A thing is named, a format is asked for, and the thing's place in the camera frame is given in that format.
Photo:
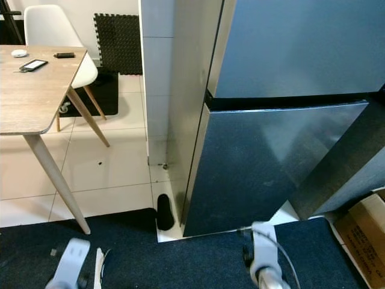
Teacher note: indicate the black metal stand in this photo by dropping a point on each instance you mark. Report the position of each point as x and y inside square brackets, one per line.
[9, 18]

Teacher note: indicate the black foam mat panel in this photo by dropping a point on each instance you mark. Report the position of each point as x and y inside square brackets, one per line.
[119, 42]

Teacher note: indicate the dark blue carpet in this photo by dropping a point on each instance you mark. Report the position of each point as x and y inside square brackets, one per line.
[156, 265]

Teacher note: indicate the steel grey fridge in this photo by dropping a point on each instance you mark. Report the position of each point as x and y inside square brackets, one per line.
[264, 156]

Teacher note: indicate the white computer mouse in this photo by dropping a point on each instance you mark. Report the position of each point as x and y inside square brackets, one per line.
[18, 53]

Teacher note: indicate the black floor mat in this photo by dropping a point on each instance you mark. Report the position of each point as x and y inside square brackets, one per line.
[96, 96]

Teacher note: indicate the black oval floor pad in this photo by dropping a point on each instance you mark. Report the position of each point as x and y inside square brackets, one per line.
[165, 214]

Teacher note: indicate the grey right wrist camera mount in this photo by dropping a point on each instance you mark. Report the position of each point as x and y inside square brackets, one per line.
[264, 244]

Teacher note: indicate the small black flat case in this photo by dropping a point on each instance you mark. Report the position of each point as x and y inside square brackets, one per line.
[64, 55]

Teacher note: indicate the black smartphone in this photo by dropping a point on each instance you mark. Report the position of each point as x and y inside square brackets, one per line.
[35, 65]

